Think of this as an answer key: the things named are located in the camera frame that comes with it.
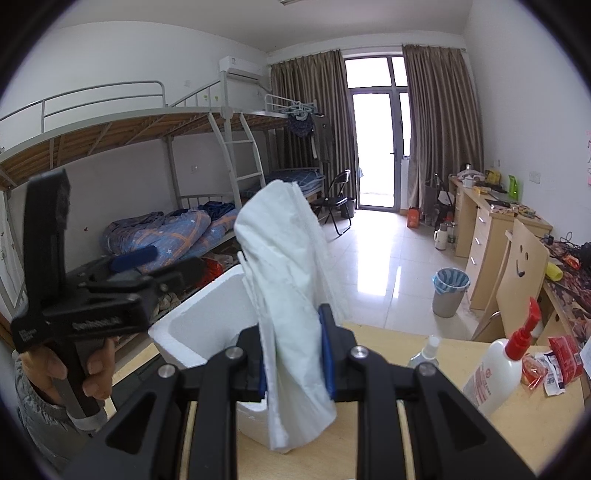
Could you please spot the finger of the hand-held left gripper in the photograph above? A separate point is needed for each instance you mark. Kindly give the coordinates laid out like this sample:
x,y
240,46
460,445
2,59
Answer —
x,y
134,259
182,273

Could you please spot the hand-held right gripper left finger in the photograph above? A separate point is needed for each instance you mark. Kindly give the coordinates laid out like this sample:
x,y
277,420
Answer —
x,y
249,364

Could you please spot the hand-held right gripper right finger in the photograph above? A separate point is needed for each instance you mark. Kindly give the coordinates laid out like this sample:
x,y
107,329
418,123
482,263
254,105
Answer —
x,y
326,350

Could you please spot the white foam box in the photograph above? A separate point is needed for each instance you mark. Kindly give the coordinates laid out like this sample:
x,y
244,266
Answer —
x,y
203,323

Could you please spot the person's left forearm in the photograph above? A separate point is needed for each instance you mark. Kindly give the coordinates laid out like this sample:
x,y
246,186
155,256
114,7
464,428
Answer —
x,y
41,424

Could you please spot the person's left hand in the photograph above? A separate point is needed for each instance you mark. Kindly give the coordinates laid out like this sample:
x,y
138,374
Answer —
x,y
99,369

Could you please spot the red plastic bag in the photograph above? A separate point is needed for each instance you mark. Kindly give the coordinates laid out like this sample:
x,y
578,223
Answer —
x,y
212,272

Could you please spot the blue checked quilt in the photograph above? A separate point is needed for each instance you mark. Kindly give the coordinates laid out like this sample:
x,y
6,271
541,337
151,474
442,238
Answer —
x,y
161,235

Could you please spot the dark blue clothing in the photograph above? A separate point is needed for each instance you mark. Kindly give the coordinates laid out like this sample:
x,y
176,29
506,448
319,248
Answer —
x,y
221,212

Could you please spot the clear spray bottle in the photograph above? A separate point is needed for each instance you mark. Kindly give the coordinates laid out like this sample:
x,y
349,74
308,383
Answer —
x,y
425,353

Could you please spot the grey metal bunk bed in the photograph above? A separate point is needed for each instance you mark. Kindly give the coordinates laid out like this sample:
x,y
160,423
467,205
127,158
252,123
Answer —
x,y
92,138
277,121

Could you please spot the grey trash bin blue bag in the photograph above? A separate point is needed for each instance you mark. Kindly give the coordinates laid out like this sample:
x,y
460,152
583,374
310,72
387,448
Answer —
x,y
449,295

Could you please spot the grey metal bed ladder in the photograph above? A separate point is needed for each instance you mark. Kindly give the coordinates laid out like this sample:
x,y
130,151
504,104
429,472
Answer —
x,y
238,141

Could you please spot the black bucket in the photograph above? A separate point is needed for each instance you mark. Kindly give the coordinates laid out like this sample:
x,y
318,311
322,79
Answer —
x,y
348,208

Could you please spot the folded blue quilt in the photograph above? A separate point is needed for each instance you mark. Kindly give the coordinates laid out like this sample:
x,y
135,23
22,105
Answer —
x,y
295,177

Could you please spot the black folding chair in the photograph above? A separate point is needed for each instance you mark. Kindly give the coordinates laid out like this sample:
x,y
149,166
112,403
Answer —
x,y
333,201

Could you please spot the orange bag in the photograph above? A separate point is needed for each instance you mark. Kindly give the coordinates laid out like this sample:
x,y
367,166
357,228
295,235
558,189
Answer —
x,y
413,218

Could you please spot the white thermos jug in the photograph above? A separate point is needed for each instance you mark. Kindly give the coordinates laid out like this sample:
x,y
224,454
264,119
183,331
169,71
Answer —
x,y
441,237

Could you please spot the white pump bottle red nozzle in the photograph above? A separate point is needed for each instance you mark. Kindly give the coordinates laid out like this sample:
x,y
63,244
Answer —
x,y
494,378

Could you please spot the hanging dark blue garment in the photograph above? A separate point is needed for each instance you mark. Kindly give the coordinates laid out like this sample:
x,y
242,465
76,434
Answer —
x,y
300,125

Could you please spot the black trolley bag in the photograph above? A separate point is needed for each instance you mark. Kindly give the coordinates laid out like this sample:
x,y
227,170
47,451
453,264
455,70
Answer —
x,y
438,198

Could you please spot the hanging black coat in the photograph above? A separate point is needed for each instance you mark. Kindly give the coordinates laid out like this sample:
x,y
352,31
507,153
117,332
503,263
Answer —
x,y
322,136

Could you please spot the light wooden desk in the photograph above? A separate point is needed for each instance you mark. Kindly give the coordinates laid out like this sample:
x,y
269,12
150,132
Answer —
x,y
568,295
489,230

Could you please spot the light blue clothes hangers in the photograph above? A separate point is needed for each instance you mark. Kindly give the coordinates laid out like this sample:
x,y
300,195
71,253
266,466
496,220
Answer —
x,y
300,108

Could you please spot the small red packet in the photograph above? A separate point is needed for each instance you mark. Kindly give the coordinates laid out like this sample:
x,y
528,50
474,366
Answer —
x,y
534,374

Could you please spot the white air conditioner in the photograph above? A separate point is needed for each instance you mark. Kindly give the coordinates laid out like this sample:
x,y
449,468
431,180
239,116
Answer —
x,y
240,68

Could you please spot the wooden chair smiley face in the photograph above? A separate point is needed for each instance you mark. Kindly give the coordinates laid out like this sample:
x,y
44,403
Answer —
x,y
524,258

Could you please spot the glass balcony door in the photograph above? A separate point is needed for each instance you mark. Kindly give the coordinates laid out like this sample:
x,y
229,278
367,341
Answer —
x,y
376,138

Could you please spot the brown curtain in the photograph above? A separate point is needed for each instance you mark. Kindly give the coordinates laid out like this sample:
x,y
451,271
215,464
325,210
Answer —
x,y
438,115
314,92

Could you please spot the white printed packet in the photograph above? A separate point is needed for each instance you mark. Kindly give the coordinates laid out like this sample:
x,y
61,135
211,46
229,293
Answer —
x,y
554,381

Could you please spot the large red snack packet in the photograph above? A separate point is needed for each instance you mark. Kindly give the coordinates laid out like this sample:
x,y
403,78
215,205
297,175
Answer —
x,y
565,360

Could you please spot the green packet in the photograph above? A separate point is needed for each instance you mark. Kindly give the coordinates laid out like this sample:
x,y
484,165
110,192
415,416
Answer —
x,y
513,187

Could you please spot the white wall socket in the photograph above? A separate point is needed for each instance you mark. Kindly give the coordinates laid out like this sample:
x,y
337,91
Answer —
x,y
534,177

